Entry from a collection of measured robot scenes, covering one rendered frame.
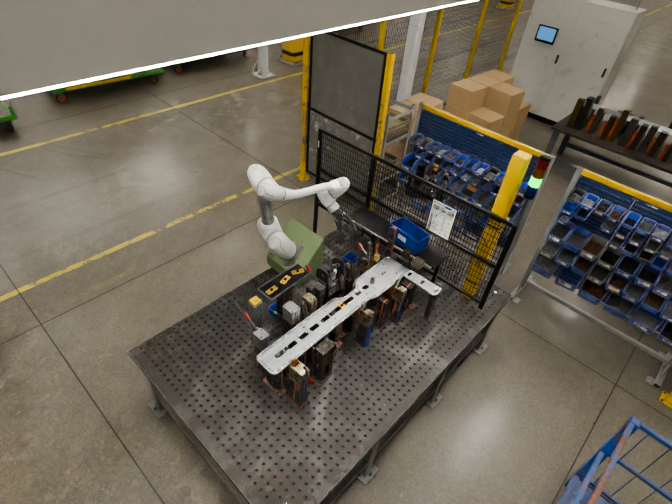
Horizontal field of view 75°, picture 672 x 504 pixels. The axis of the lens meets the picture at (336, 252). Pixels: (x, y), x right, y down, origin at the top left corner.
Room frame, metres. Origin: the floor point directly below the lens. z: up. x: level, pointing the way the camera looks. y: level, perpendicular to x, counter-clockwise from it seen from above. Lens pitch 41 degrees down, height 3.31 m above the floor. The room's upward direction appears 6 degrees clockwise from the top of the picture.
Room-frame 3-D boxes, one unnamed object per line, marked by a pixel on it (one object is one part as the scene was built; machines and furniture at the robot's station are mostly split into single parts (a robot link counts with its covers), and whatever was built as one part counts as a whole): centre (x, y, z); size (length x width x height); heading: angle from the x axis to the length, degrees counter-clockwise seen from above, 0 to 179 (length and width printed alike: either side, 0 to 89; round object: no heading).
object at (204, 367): (2.21, -0.08, 0.68); 2.56 x 1.61 x 0.04; 140
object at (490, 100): (6.76, -2.12, 0.52); 1.20 x 0.80 x 1.05; 137
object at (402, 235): (2.84, -0.58, 1.09); 0.30 x 0.17 x 0.13; 43
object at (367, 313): (2.03, -0.25, 0.87); 0.12 x 0.09 x 0.35; 51
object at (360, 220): (2.92, -0.48, 1.01); 0.90 x 0.22 x 0.03; 51
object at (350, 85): (4.90, 0.09, 1.00); 1.34 x 0.14 x 2.00; 50
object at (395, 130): (5.18, -0.20, 0.65); 1.00 x 0.50 x 1.30; 50
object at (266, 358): (2.07, -0.07, 1.00); 1.38 x 0.22 x 0.02; 141
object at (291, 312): (1.93, 0.26, 0.90); 0.13 x 0.10 x 0.41; 51
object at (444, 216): (2.82, -0.79, 1.30); 0.23 x 0.02 x 0.31; 51
